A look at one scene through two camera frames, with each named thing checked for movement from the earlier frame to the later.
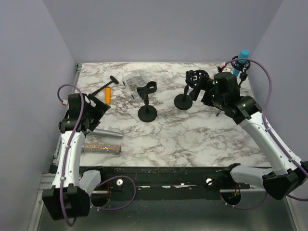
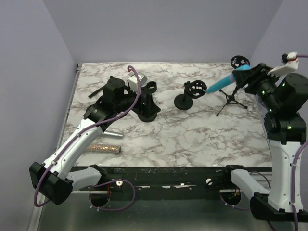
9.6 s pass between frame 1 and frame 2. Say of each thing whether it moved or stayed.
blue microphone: moved
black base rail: stayed
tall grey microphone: stayed
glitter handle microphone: stayed
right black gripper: moved
